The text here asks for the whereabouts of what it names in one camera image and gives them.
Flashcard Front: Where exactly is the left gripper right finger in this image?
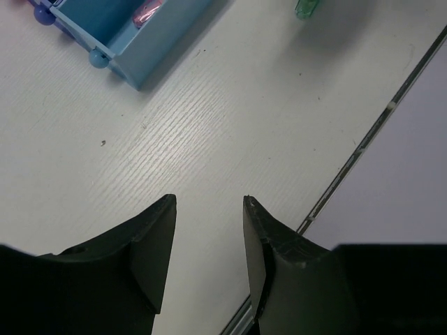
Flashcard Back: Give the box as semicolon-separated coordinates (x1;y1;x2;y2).
243;195;446;334

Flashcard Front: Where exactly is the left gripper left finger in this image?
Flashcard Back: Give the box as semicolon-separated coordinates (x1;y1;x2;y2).
1;194;177;334

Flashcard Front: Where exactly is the light blue container bin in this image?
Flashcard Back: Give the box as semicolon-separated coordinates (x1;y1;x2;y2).
50;0;209;89

